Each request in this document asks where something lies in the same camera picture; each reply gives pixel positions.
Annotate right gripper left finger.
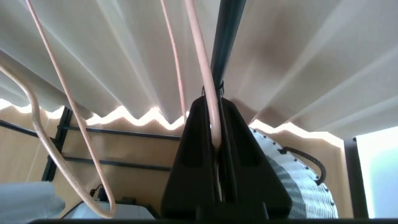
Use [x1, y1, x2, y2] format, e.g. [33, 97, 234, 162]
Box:
[160, 96, 221, 218]

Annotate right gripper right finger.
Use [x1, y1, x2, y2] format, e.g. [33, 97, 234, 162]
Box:
[219, 98, 293, 216]

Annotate pink clothes hanger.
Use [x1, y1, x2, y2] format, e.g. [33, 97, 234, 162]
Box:
[0, 0, 118, 219]
[160, 0, 223, 150]

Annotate pale grey shorts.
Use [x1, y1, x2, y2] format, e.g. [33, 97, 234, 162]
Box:
[0, 182, 66, 224]

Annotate white laundry basket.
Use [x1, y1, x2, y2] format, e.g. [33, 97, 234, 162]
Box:
[248, 127, 340, 219]

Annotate black clothes rack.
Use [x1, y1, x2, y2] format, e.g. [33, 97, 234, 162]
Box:
[0, 0, 248, 183]

